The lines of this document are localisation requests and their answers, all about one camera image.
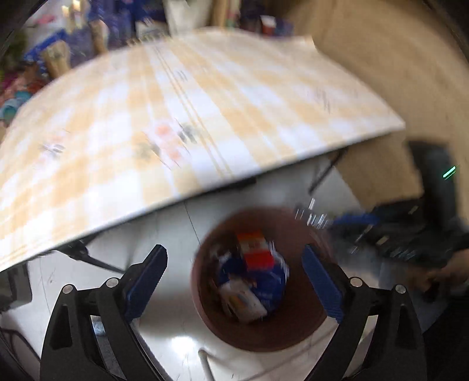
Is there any white plant pot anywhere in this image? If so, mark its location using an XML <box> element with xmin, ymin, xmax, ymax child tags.
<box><xmin>163</xmin><ymin>0</ymin><xmax>206</xmax><ymax>34</ymax></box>

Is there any stack of blue gift boxes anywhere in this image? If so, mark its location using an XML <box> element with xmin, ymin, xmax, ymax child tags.
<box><xmin>22</xmin><ymin>0</ymin><xmax>140</xmax><ymax>80</ymax></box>

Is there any red cigarette pack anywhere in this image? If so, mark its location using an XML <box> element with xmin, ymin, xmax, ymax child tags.
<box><xmin>236</xmin><ymin>230</ymin><xmax>276</xmax><ymax>272</ymax></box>

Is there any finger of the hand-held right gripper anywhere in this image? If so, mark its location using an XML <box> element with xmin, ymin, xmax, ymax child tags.
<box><xmin>327</xmin><ymin>212</ymin><xmax>382</xmax><ymax>230</ymax></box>
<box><xmin>347</xmin><ymin>226</ymin><xmax>401</xmax><ymax>258</ymax></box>

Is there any red paper cup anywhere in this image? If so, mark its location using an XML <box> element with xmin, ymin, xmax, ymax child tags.
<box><xmin>260</xmin><ymin>16</ymin><xmax>278</xmax><ymax>36</ymax></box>

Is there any person's right hand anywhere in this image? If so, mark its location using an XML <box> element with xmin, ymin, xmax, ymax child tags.
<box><xmin>415</xmin><ymin>251</ymin><xmax>469</xmax><ymax>294</ymax></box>

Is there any dark box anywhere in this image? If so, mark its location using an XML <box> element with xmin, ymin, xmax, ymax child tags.
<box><xmin>0</xmin><ymin>263</ymin><xmax>32</xmax><ymax>316</ymax></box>

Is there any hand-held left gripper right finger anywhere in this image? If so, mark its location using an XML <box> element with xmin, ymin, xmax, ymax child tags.
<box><xmin>301</xmin><ymin>244</ymin><xmax>429</xmax><ymax>381</ymax></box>

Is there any black table leg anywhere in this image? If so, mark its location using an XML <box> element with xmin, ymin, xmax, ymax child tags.
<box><xmin>307</xmin><ymin>146</ymin><xmax>349</xmax><ymax>195</ymax></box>
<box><xmin>47</xmin><ymin>237</ymin><xmax>124</xmax><ymax>274</ymax></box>

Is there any blue box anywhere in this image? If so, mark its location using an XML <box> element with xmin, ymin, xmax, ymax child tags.
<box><xmin>215</xmin><ymin>249</ymin><xmax>291</xmax><ymax>320</ymax></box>

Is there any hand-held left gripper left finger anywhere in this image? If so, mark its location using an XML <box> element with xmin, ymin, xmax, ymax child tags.
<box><xmin>40</xmin><ymin>244</ymin><xmax>168</xmax><ymax>381</ymax></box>

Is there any brown plastic bin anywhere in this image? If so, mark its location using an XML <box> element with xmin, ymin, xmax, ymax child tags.
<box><xmin>190</xmin><ymin>207</ymin><xmax>333</xmax><ymax>353</ymax></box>

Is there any checked floral tablecloth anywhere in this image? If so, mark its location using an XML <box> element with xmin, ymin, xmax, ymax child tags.
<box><xmin>0</xmin><ymin>27</ymin><xmax>407</xmax><ymax>273</ymax></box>

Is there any white printed packet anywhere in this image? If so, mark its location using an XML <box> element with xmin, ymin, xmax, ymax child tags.
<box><xmin>219</xmin><ymin>280</ymin><xmax>268</xmax><ymax>323</ymax></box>

